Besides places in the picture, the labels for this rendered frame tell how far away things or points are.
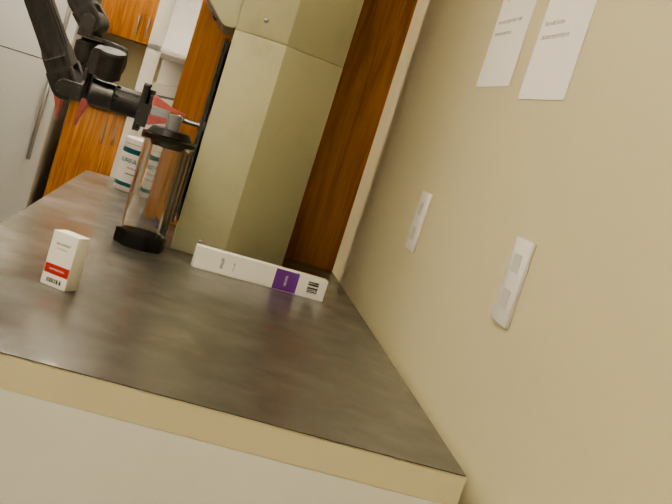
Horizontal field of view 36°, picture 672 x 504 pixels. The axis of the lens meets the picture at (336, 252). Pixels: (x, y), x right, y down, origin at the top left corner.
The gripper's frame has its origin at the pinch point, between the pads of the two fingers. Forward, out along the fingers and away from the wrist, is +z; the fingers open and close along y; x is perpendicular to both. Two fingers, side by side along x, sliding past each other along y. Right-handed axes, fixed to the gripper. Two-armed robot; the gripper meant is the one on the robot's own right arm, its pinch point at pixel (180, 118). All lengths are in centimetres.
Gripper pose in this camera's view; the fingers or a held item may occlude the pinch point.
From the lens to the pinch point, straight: 228.7
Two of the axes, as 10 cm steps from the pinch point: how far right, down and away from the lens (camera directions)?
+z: 9.5, 2.8, 1.6
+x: -1.2, -1.5, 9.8
